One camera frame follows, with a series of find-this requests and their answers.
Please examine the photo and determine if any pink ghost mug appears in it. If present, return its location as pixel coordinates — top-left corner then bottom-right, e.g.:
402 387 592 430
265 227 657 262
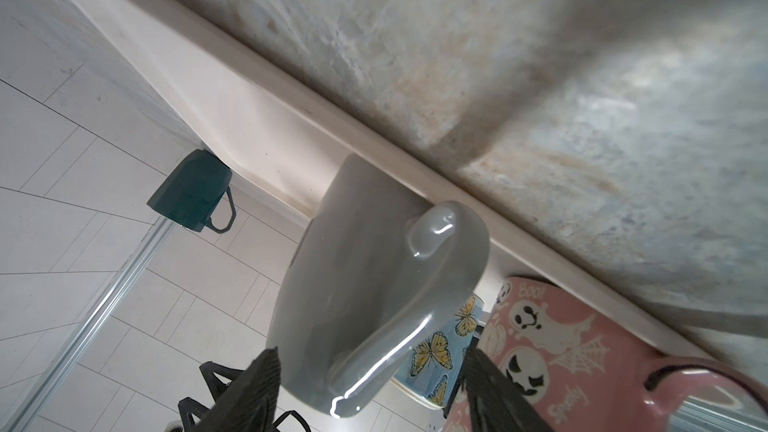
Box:
477 276 767 431

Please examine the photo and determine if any dark green mug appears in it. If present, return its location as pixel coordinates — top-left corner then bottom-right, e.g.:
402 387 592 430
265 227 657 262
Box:
147 149 237 234

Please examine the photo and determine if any blue butterfly mug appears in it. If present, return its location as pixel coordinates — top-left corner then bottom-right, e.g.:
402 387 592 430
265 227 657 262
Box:
391 294 484 410

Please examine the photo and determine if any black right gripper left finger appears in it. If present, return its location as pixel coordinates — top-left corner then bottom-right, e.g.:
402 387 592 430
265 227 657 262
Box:
200 348 281 431

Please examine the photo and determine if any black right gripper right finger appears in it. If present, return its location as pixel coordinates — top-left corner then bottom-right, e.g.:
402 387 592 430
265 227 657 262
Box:
460 348 553 432

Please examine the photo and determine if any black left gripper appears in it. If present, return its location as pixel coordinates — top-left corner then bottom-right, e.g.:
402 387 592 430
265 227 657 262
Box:
164 361 313 432

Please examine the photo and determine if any grey mug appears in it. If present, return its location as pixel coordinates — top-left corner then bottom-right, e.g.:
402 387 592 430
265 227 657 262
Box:
267 155 490 419

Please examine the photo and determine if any beige drying mat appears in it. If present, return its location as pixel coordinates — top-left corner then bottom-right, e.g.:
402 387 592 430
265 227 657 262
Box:
70 0 705 357

